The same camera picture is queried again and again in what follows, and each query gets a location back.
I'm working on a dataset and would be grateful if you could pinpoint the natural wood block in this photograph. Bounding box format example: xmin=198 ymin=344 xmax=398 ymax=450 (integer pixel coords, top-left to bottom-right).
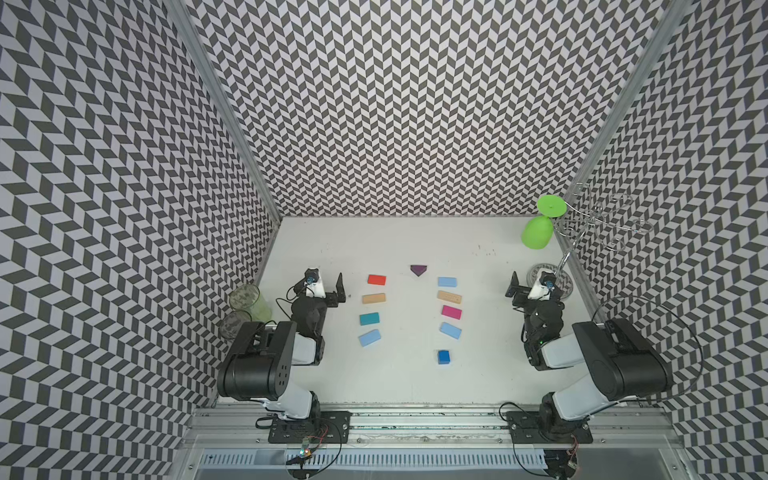
xmin=437 ymin=290 xmax=462 ymax=305
xmin=362 ymin=293 xmax=387 ymax=305

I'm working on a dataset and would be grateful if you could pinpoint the red block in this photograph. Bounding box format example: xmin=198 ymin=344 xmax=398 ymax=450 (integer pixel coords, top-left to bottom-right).
xmin=367 ymin=274 xmax=387 ymax=286

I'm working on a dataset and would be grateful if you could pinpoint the teal block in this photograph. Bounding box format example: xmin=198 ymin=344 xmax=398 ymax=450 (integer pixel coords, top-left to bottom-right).
xmin=359 ymin=312 xmax=380 ymax=326

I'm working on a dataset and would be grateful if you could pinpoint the magenta block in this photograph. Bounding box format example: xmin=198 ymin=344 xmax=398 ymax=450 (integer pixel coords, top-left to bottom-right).
xmin=441 ymin=305 xmax=463 ymax=320

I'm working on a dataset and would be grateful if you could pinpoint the light blue block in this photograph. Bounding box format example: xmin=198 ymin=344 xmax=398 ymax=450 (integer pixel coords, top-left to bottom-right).
xmin=439 ymin=322 xmax=462 ymax=340
xmin=437 ymin=277 xmax=458 ymax=288
xmin=358 ymin=329 xmax=382 ymax=348

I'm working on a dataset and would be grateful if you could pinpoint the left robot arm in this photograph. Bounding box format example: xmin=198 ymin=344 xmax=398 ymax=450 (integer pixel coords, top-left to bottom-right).
xmin=217 ymin=268 xmax=347 ymax=424

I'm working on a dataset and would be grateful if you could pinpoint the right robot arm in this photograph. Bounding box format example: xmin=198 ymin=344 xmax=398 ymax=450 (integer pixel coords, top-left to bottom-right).
xmin=505 ymin=271 xmax=673 ymax=441

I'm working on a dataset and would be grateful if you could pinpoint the green plastic wine glass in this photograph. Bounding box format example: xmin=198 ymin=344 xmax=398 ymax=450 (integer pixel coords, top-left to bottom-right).
xmin=521 ymin=195 xmax=568 ymax=250

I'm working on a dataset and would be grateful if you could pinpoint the purple triangle block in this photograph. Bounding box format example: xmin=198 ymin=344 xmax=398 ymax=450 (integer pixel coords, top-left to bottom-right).
xmin=410 ymin=265 xmax=427 ymax=277

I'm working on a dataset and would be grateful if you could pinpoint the green transparent cup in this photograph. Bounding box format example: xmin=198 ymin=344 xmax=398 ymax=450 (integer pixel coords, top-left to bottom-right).
xmin=229 ymin=283 xmax=272 ymax=323

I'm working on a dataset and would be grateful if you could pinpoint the dark blue cube block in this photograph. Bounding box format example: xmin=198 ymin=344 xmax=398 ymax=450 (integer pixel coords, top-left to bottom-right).
xmin=437 ymin=350 xmax=451 ymax=365

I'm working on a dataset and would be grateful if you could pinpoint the grey transparent cup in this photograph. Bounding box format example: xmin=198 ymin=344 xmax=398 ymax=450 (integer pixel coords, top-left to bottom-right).
xmin=217 ymin=310 xmax=252 ymax=341

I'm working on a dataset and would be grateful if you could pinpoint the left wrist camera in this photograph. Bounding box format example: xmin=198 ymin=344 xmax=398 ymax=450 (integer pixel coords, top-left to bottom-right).
xmin=304 ymin=268 xmax=325 ymax=298

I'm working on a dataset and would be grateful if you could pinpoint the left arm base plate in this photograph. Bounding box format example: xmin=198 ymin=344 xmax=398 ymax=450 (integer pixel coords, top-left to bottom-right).
xmin=268 ymin=410 xmax=352 ymax=444

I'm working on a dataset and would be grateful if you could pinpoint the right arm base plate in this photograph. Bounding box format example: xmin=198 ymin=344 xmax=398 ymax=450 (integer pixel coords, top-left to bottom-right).
xmin=503 ymin=411 xmax=594 ymax=445

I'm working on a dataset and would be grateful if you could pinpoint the aluminium front rail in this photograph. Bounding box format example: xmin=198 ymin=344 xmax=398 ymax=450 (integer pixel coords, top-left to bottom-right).
xmin=180 ymin=403 xmax=683 ymax=450

